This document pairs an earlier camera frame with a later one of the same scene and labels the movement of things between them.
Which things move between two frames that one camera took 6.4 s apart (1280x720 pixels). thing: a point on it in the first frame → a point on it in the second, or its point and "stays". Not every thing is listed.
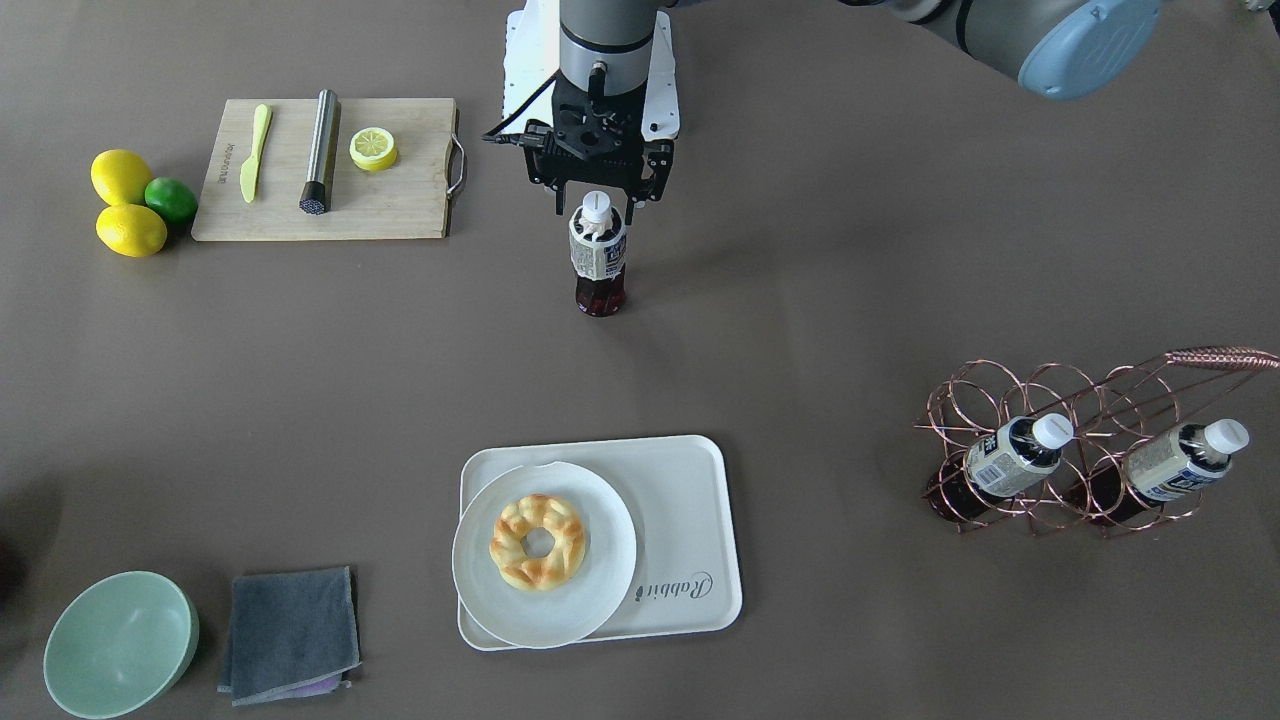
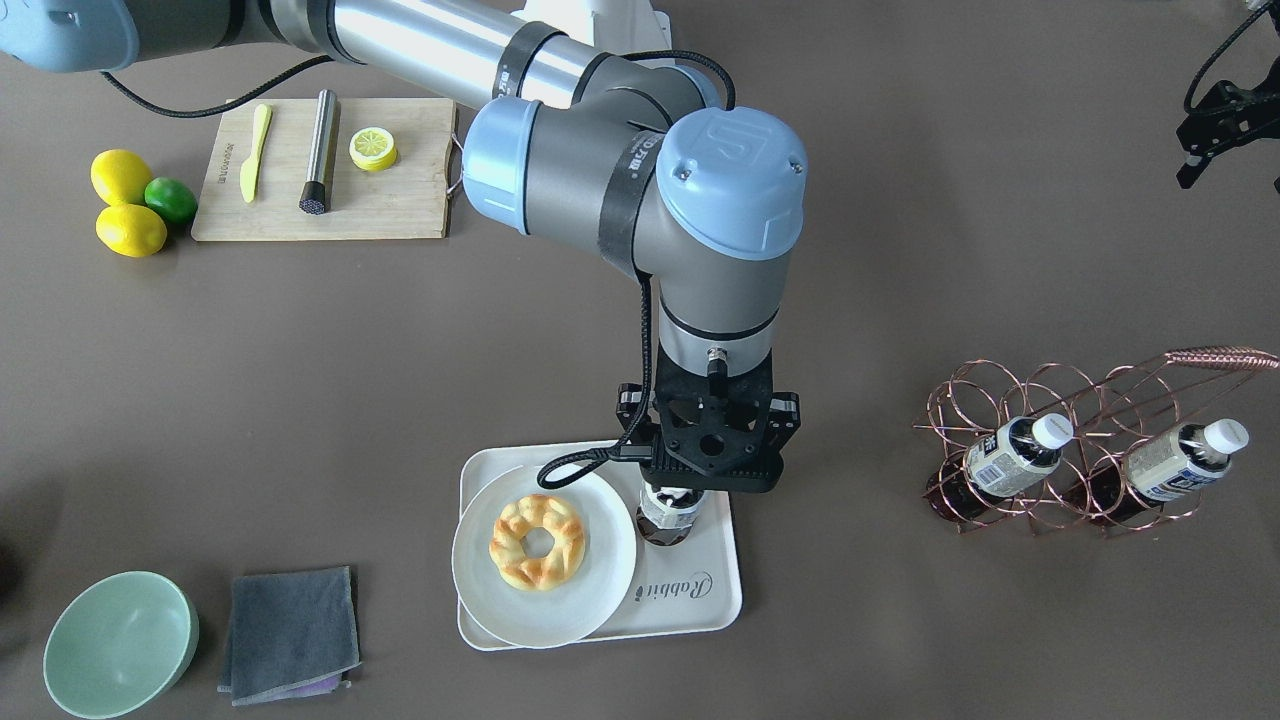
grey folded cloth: x=293 y=635 stays
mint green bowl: x=120 y=644 stays
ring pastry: x=507 y=548 stays
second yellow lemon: x=130 y=230 stays
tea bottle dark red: x=598 y=245 → x=665 y=515
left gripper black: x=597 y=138 → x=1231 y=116
